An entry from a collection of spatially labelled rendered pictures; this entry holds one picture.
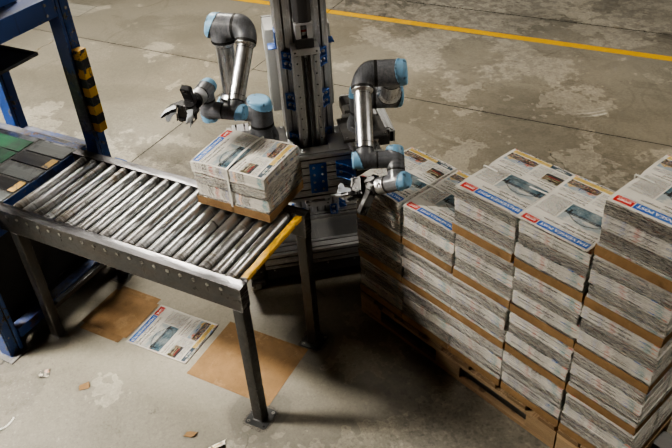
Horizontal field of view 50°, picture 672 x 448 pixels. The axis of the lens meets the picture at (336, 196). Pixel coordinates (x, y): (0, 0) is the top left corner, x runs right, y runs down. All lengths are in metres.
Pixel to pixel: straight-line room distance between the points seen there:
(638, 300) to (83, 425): 2.40
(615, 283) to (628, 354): 0.29
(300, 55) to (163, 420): 1.79
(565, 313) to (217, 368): 1.69
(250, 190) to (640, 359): 1.59
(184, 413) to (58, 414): 0.58
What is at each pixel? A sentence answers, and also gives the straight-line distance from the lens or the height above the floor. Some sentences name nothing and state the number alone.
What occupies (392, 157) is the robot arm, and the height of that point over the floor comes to 1.04.
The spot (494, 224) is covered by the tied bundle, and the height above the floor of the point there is 0.97.
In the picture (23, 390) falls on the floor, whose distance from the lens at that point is 3.82.
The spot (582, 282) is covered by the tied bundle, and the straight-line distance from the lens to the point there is 2.61.
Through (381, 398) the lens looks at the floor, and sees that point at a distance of 3.38.
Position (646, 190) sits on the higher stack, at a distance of 2.46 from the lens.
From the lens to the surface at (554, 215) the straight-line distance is 2.66.
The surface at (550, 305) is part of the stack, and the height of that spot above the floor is 0.74.
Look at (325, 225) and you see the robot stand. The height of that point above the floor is 0.21.
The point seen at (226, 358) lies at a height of 0.00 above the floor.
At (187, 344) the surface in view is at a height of 0.01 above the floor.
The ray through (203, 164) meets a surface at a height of 1.03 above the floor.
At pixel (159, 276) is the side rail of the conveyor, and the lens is 3.01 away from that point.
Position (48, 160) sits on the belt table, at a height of 0.80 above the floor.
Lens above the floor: 2.64
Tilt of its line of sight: 35 degrees down
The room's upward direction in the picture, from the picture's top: 4 degrees counter-clockwise
